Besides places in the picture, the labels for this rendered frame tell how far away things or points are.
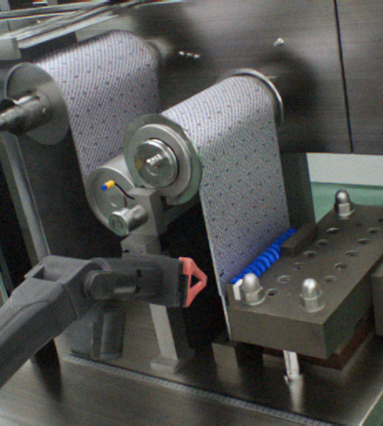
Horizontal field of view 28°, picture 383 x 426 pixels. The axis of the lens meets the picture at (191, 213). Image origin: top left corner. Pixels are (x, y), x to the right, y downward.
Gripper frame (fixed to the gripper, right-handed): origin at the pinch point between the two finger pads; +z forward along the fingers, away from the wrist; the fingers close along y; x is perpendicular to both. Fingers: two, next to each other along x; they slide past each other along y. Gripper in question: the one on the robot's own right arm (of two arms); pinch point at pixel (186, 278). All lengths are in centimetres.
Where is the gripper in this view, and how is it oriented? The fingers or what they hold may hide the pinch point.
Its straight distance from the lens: 112.8
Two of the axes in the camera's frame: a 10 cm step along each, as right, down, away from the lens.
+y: 8.0, 0.7, -5.9
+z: 5.9, 0.6, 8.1
